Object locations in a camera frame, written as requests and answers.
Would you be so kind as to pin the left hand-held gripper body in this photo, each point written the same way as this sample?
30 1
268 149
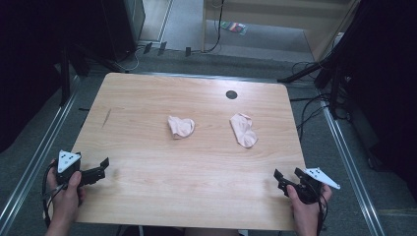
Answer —
67 165

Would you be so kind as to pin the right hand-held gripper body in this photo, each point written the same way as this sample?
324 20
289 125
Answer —
311 185

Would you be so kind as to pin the pink sock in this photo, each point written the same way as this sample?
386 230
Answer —
243 130
181 127

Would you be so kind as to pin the person's right hand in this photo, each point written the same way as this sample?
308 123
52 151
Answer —
306 209

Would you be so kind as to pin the person's left hand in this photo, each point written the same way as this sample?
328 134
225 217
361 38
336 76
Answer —
67 200

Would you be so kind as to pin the black metal stand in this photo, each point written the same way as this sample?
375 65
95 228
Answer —
65 75
334 65

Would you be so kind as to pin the black table grommet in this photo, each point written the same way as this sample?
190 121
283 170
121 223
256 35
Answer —
231 94

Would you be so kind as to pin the black computer tower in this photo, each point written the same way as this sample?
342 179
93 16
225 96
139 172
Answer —
123 26

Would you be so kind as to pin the colourful packet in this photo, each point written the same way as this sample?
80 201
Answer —
234 27

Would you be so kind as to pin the metal floor rail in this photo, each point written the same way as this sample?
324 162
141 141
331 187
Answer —
350 167
36 157

